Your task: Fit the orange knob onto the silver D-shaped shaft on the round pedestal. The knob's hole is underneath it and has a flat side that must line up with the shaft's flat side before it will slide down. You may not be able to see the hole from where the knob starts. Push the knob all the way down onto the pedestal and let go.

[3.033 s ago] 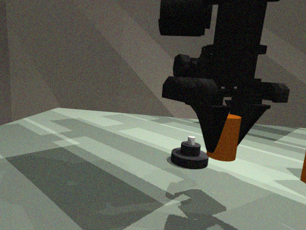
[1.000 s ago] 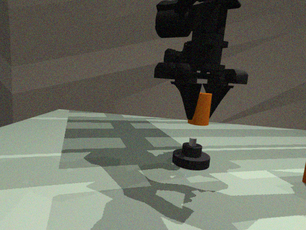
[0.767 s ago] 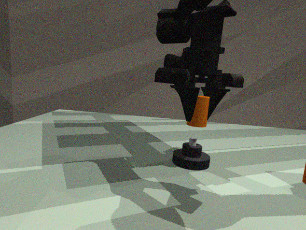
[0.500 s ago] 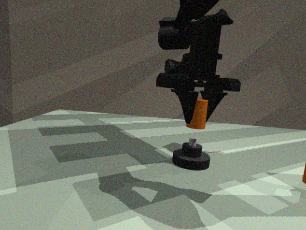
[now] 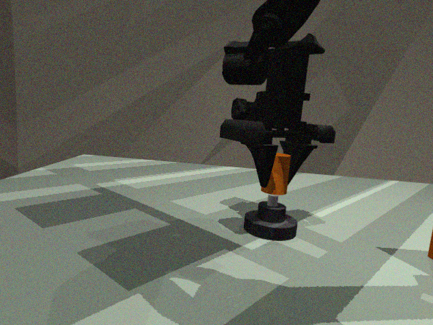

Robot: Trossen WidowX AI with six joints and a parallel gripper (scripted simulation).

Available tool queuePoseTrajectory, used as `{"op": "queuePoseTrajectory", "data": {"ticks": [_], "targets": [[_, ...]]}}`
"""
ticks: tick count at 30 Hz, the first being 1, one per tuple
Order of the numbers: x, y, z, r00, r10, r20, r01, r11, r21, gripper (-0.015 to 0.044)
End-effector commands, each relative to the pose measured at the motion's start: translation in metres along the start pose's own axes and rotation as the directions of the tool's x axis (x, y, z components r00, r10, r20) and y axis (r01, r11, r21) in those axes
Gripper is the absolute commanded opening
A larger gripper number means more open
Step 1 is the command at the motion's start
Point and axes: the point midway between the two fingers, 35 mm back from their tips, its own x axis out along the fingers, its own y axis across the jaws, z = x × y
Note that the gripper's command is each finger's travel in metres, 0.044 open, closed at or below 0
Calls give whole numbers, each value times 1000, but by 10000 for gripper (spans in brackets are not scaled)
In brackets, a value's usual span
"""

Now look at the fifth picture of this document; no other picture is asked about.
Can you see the black round pedestal with silver shaft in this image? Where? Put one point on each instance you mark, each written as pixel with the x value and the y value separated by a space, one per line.
pixel 270 222

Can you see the orange knob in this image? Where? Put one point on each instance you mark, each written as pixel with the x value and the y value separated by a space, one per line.
pixel 278 182

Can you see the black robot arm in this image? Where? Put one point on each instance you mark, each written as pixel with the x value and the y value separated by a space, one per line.
pixel 253 62

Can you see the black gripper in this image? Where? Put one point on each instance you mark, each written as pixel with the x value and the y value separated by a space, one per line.
pixel 283 105

